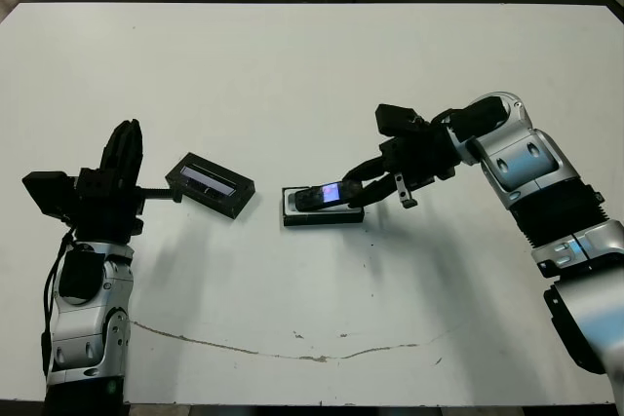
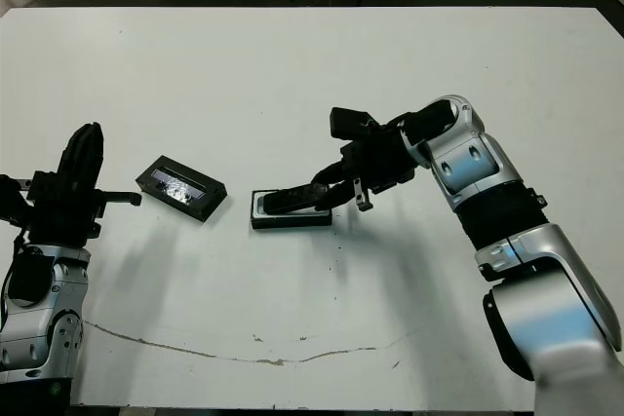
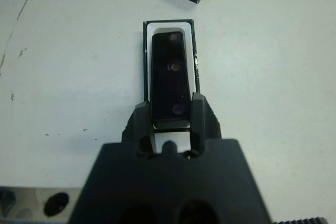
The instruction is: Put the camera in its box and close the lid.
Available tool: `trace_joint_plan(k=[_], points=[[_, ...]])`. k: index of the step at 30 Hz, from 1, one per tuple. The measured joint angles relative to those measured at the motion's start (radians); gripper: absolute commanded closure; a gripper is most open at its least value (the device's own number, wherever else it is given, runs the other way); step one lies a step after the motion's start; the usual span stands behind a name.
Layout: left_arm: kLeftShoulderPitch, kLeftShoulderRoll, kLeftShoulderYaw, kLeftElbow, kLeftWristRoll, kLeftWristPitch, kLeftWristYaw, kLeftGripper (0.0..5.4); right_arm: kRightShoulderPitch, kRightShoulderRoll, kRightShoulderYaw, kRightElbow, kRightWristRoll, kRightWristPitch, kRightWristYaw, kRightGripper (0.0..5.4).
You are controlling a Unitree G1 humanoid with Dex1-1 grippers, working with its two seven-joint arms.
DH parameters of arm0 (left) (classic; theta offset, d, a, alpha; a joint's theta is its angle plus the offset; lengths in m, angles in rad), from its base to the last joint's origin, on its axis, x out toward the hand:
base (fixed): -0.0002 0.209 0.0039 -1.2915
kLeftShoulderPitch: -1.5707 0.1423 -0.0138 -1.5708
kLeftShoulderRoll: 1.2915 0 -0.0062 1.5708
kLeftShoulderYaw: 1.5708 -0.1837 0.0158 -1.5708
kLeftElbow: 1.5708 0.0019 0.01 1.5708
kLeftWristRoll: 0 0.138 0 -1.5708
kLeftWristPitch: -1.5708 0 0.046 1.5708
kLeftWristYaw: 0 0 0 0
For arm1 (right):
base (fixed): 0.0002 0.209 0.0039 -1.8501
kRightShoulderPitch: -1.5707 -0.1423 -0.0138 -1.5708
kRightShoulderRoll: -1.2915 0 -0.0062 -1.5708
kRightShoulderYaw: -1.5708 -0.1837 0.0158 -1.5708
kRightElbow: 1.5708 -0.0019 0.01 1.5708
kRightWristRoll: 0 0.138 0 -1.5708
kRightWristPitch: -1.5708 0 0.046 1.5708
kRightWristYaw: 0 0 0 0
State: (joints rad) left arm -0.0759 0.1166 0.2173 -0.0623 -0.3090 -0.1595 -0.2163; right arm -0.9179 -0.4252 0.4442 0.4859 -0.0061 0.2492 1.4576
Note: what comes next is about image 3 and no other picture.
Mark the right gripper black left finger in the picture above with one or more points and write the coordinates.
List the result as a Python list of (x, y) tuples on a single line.
[(141, 127)]

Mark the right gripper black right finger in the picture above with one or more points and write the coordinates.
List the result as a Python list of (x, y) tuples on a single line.
[(204, 121)]

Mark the black bar-shaped camera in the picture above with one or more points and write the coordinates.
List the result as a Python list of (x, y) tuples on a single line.
[(168, 82)]

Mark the black box base white insert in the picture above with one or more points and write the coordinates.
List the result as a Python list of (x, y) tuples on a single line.
[(191, 58)]

